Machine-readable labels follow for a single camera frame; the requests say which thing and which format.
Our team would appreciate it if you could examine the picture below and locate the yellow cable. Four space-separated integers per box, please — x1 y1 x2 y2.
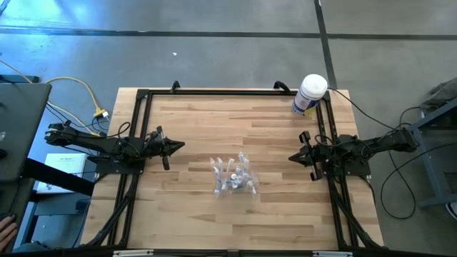
0 59 109 136

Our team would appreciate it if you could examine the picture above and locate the person's shoe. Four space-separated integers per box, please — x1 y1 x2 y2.
445 201 457 221

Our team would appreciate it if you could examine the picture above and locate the grey desk frame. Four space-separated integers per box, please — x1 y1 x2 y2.
406 98 457 210

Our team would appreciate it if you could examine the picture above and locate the white blue wipes canister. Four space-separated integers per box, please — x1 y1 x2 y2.
291 74 328 117

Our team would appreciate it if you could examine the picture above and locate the white booklet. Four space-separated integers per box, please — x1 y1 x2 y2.
36 152 88 194

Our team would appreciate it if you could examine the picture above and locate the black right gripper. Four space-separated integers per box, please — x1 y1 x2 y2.
288 130 326 182

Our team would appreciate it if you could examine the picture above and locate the black floor cable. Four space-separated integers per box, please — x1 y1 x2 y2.
379 106 457 221

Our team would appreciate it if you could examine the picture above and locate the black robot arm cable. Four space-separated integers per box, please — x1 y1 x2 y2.
326 87 404 131

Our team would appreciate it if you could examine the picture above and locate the silver bracket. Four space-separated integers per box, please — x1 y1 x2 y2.
112 249 155 257
312 250 354 257

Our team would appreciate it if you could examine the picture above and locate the person's hand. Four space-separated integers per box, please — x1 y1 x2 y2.
0 213 18 250

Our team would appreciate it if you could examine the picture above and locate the black desk beam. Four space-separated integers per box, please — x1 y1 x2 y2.
21 158 96 197

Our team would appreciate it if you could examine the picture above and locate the dark grey desk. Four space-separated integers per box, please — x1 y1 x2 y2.
0 82 54 183

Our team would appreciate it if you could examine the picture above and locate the black aluminium table frame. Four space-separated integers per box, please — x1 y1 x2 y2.
81 80 386 256

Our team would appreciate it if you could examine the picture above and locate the clear plastic bag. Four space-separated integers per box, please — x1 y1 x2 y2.
210 153 261 198

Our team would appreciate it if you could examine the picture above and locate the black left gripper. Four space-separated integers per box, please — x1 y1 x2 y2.
149 125 186 171

